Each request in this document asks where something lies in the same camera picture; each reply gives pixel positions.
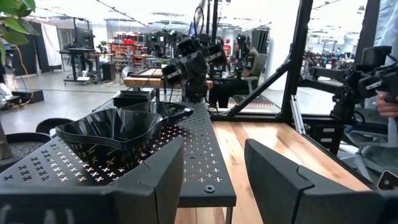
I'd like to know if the wooden workbench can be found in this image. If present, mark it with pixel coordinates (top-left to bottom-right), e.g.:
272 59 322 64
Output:
123 67 215 102

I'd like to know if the black drawer unit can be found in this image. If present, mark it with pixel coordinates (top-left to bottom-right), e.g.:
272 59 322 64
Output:
306 123 346 156

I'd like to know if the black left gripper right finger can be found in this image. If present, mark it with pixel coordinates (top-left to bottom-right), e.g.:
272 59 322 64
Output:
244 139 398 224

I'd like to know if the deep square black plate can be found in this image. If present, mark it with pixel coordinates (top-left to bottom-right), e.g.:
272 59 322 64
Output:
63 136 158 177

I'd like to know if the grey office chair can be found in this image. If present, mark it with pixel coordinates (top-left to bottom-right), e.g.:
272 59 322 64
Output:
232 53 269 105
338 107 398 183

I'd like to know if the storage shelf with boxes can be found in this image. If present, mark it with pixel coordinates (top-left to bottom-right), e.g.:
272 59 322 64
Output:
110 30 149 68

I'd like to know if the white hanging sheet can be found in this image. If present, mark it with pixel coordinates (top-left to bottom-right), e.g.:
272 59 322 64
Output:
40 22 63 68

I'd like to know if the green potted plant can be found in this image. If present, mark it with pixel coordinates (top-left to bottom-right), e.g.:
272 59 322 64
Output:
0 0 52 172

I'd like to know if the person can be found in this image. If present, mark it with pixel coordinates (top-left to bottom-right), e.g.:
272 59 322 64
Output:
208 34 264 109

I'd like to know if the black floor box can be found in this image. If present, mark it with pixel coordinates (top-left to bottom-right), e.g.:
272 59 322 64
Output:
11 89 45 105

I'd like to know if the small square black plate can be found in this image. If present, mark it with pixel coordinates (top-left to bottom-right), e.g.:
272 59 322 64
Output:
112 89 156 109

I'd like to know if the black standing desk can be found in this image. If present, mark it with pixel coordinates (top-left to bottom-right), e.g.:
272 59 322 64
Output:
58 17 103 86

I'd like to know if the person's hand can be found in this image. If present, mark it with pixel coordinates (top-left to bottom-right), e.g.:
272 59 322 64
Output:
376 92 398 118

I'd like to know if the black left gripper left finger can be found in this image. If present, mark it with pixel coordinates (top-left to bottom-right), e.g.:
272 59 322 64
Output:
0 137 185 224

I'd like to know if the black aluminium table frame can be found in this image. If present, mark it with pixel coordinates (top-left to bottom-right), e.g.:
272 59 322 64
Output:
208 0 383 190

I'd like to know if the wavy square black plate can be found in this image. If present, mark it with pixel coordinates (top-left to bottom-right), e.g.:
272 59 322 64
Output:
55 108 167 147

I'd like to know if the black perforated metal rack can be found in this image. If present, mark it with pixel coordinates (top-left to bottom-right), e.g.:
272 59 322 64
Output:
0 99 237 224

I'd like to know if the leaf shaped black plate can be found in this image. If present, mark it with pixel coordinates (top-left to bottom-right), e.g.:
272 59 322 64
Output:
121 101 195 126

